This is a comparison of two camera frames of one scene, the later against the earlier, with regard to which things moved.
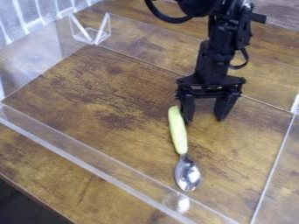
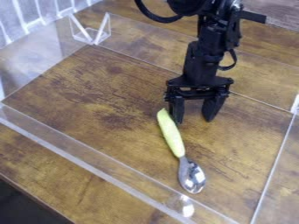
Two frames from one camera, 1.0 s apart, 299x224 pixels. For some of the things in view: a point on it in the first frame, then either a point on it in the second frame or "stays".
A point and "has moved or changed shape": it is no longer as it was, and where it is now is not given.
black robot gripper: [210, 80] -> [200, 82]
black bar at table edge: [258, 17] stays
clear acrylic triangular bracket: [91, 35] stays
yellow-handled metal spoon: [188, 173] has moved or changed shape
